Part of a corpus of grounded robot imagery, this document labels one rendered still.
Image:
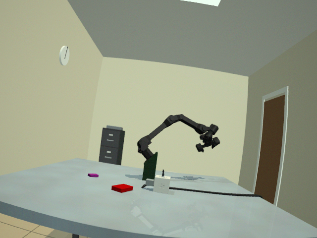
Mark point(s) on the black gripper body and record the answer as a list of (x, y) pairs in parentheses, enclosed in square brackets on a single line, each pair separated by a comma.
[(200, 147)]

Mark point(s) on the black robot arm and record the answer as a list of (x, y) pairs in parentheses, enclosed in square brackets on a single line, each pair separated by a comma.
[(199, 128)]

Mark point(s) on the flat red block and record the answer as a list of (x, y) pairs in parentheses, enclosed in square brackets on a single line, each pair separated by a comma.
[(122, 188)]

